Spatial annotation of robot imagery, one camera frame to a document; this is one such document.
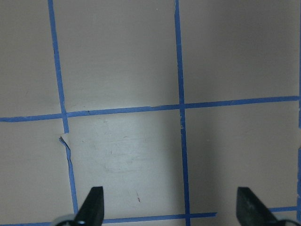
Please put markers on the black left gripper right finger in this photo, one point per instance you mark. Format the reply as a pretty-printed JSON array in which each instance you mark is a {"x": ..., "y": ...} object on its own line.
[{"x": 250, "y": 211}]

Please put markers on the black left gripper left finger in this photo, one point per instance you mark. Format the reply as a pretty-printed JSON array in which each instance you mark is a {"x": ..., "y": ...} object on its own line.
[{"x": 91, "y": 213}]

